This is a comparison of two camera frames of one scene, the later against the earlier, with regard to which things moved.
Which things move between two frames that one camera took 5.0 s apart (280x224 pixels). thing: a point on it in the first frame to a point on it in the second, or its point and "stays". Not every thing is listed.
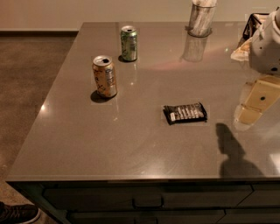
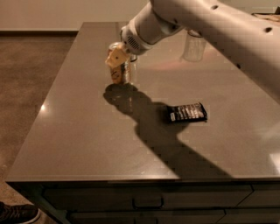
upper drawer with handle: x=148 y=197 stays
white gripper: x=266 y=51 to x=135 y=44
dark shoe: x=18 y=213 stays
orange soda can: x=104 y=72 to x=120 y=75
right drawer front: x=263 y=196 stays
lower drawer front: x=146 y=216 stays
